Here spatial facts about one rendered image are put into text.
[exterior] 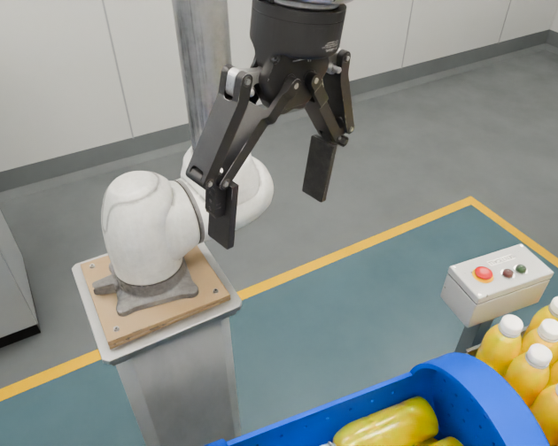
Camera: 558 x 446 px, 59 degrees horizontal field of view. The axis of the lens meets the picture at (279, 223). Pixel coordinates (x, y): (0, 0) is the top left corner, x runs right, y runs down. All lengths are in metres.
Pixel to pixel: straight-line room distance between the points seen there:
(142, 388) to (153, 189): 0.48
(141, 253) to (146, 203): 0.11
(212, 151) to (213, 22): 0.58
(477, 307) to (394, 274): 1.54
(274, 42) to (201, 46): 0.57
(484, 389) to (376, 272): 1.88
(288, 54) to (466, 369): 0.58
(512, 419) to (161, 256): 0.70
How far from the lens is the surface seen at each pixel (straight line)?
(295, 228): 2.83
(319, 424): 0.91
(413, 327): 2.43
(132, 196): 1.01
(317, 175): 0.54
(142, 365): 1.19
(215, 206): 0.43
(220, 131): 0.40
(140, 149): 3.52
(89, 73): 3.25
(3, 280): 2.28
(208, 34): 0.97
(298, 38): 0.40
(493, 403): 0.79
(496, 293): 1.12
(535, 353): 1.04
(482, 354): 1.13
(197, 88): 1.00
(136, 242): 1.03
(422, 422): 0.93
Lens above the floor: 1.87
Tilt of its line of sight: 41 degrees down
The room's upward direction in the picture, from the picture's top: straight up
